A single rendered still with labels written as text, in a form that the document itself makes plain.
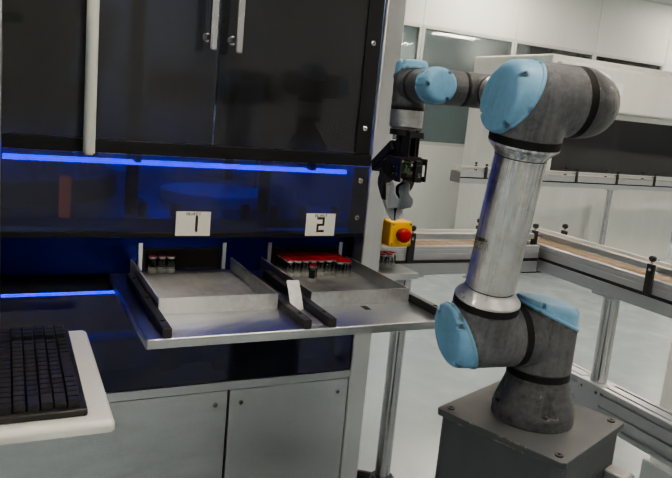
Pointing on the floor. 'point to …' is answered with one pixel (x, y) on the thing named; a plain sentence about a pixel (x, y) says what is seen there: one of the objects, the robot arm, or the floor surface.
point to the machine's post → (389, 53)
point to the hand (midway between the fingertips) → (392, 214)
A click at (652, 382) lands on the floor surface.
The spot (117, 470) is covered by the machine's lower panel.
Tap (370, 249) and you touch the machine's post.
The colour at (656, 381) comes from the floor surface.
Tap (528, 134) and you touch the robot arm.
